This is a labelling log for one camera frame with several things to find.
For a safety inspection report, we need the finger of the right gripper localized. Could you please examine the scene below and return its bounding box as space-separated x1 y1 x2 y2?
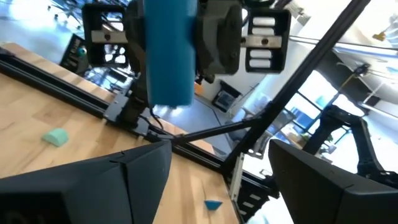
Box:
124 0 146 75
195 0 243 75

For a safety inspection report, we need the mint half-round block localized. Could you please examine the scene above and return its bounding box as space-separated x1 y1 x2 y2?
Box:
42 128 70 147

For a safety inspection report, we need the blue triangle block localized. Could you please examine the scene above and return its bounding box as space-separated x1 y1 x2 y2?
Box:
204 200 223 211

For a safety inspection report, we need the black equipment case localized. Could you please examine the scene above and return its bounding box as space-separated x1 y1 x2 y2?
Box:
212 80 243 113
59 33 88 75

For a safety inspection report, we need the white metal bracket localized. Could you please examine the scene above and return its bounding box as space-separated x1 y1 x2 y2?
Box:
229 152 245 202

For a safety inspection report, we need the black diagonal frame post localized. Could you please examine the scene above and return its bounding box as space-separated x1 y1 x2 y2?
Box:
222 0 373 175

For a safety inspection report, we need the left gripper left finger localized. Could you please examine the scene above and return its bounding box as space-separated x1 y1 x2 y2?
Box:
0 139 173 224

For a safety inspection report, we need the black aluminium frame rail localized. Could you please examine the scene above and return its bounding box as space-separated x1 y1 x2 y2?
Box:
0 46 280 206

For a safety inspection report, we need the black frame brace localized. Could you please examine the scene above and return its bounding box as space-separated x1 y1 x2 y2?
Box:
172 119 265 146

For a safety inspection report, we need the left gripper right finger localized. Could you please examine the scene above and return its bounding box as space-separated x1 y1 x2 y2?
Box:
269 139 398 224

